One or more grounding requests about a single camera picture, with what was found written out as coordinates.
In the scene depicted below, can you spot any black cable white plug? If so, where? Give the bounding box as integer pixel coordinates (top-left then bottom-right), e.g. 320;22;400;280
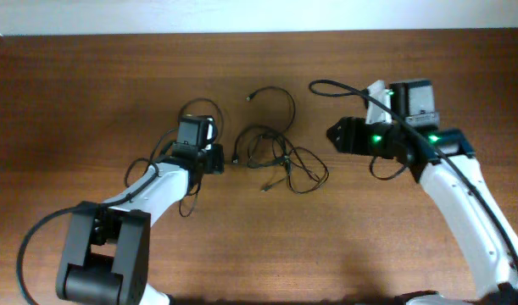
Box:
245;130;330;195

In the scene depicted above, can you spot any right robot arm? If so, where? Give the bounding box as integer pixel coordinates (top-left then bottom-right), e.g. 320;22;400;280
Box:
326;79;518;304

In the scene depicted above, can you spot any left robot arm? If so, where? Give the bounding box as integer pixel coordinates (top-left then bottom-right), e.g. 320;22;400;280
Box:
55;115;223;305

